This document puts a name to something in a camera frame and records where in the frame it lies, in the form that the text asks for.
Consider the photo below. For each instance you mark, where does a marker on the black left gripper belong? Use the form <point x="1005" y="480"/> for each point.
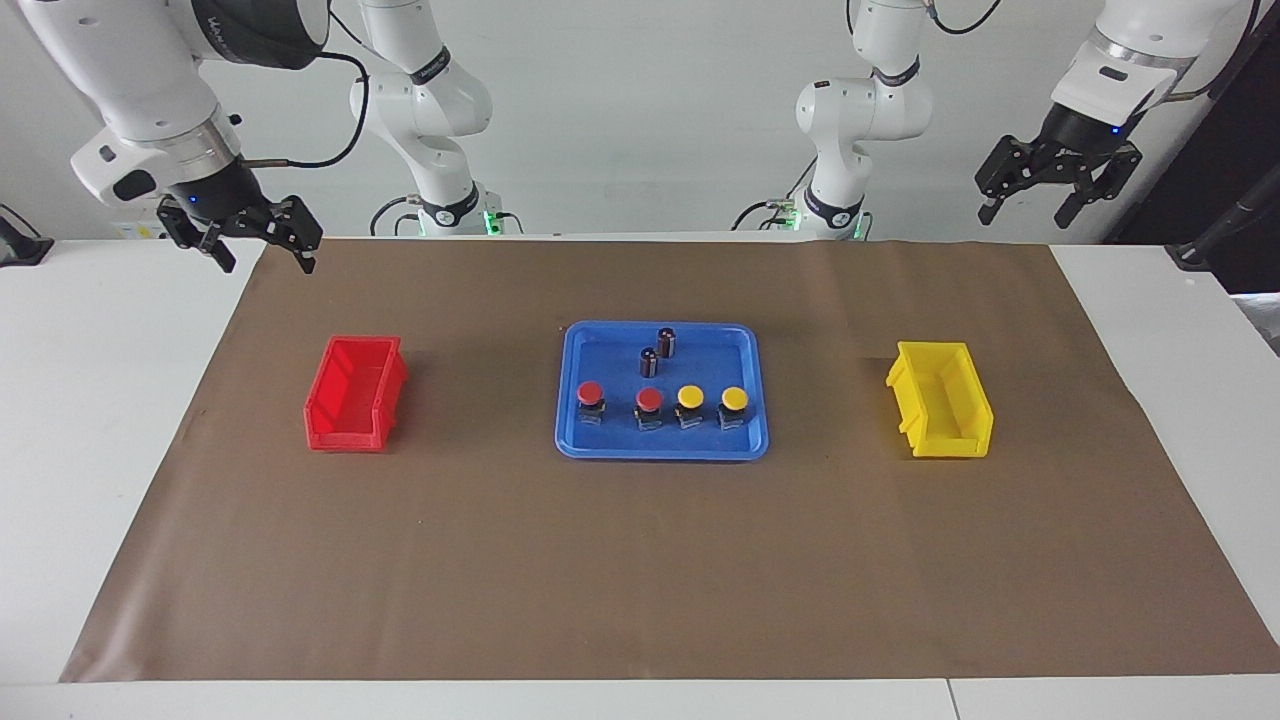
<point x="1075" y="135"/>

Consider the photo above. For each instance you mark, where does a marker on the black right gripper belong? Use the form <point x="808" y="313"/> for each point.
<point x="225" y="200"/>

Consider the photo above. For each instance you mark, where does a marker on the yellow push button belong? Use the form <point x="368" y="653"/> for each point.
<point x="734" y="398"/>
<point x="690" y="396"/>

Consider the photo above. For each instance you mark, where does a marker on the red push button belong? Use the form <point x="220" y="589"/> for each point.
<point x="591" y="392"/>
<point x="649" y="399"/>

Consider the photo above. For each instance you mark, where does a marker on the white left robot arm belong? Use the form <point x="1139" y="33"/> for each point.
<point x="865" y="110"/>

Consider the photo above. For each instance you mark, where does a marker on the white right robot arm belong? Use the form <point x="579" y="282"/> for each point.
<point x="130" y="60"/>

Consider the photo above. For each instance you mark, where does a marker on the red plastic bin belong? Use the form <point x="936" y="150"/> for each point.
<point x="345" y="435"/>

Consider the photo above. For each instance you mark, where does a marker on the black table clamp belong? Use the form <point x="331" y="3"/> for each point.
<point x="20" y="245"/>

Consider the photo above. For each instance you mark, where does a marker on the yellow plastic bin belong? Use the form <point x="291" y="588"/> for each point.
<point x="950" y="445"/>

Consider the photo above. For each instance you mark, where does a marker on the black cylindrical capacitor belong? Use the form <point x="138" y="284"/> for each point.
<point x="667" y="343"/>
<point x="649" y="363"/>

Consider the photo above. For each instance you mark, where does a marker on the blue plastic tray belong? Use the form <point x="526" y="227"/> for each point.
<point x="620" y="442"/>

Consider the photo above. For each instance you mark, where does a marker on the brown paper table mat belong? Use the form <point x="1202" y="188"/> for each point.
<point x="640" y="560"/>

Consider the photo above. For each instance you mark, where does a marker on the white wall power strip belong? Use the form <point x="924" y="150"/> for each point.
<point x="135" y="230"/>

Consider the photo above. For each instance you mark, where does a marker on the black camera stand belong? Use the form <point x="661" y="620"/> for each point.
<point x="1225" y="225"/>

